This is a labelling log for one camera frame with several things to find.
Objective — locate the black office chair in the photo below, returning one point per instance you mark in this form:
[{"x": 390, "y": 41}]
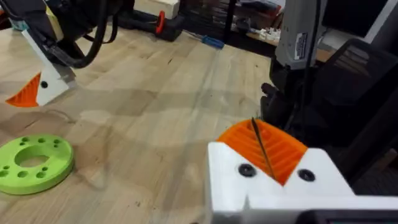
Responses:
[{"x": 367, "y": 99}]

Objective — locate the black tool with red trigger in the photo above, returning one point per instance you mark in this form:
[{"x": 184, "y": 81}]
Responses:
[{"x": 146, "y": 25}]

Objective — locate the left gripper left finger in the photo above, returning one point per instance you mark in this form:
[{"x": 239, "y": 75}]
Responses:
[{"x": 230, "y": 174}]

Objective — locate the green disc with holes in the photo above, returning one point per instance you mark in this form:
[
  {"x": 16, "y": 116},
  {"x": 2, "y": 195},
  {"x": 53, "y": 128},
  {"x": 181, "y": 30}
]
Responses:
[{"x": 37, "y": 174}]

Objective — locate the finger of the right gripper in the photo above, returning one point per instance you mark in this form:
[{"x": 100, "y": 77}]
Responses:
[{"x": 49, "y": 81}]

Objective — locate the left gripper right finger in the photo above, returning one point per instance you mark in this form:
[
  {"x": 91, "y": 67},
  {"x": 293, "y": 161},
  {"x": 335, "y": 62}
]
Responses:
[{"x": 317, "y": 174}]

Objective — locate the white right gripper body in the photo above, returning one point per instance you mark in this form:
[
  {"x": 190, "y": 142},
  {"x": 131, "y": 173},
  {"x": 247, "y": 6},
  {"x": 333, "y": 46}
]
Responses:
[{"x": 34, "y": 15}]

